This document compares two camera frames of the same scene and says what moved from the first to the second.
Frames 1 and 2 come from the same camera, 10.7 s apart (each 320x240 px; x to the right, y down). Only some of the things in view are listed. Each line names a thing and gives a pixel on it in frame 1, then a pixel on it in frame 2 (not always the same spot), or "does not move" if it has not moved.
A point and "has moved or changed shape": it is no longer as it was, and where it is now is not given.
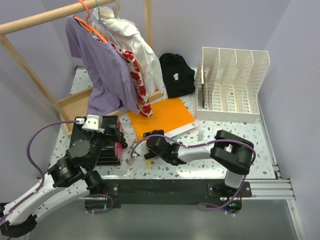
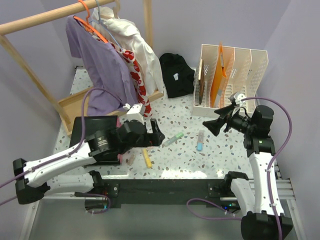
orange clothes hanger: [87, 25] does not move
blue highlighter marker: [200, 135] does not move
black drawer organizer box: [103, 145] does not move
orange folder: [171, 116] to [220, 74]
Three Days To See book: [201, 96] has moved or changed shape
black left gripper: [115, 130] to [153, 132]
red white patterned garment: [143, 105] does not move
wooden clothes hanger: [116, 9] does not move
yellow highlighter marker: [148, 163] does not move
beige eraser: [130, 161] does not move
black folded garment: [179, 76] does not move
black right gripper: [155, 131] to [215, 126]
